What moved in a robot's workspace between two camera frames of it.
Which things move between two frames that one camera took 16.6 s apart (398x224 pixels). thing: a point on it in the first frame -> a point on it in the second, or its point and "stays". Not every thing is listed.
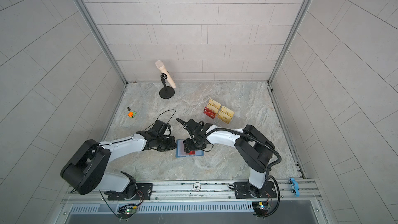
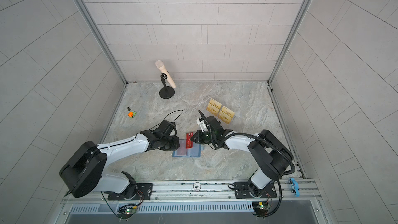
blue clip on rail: x=296 y=187 stays
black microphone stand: x=166 y=92 stays
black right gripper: x=187 y=146 -> x=198 y=134
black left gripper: x=171 y=145 stays
